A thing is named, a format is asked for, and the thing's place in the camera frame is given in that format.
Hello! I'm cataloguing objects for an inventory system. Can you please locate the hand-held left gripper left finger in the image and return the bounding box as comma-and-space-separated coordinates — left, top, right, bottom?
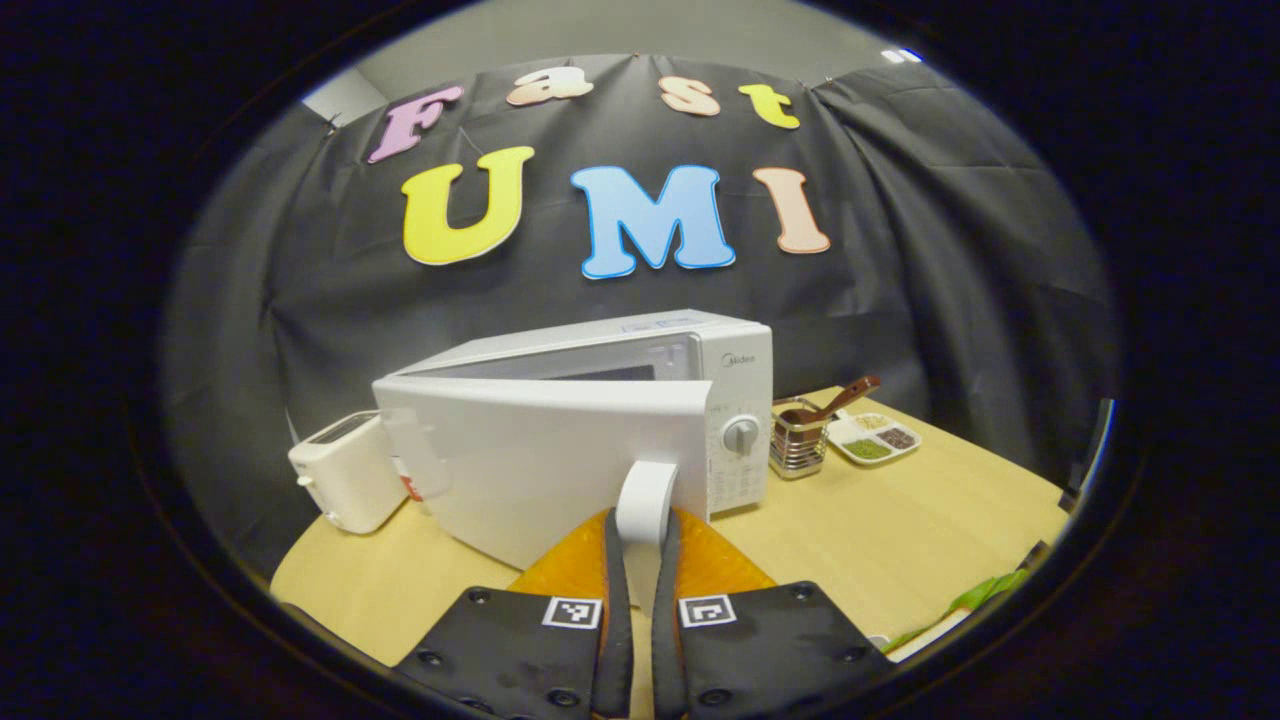
395, 508, 633, 720

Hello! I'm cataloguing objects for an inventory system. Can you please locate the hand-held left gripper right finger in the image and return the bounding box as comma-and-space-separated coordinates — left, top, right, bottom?
652, 508, 896, 720

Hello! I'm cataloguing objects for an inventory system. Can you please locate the white microwave oven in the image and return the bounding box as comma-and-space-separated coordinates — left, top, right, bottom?
372, 309, 774, 573

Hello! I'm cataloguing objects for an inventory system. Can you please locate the lettuce sandwich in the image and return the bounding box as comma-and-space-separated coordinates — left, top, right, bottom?
885, 568, 1033, 651

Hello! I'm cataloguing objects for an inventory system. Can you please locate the white divided grain dish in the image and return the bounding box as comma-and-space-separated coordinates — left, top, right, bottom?
826, 411, 923, 466

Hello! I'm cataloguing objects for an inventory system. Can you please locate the white toaster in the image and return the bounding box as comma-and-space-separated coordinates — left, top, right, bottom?
288, 410, 409, 534

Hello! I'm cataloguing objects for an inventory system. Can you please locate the metal wire utensil holder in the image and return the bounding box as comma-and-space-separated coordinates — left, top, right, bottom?
770, 397, 831, 481

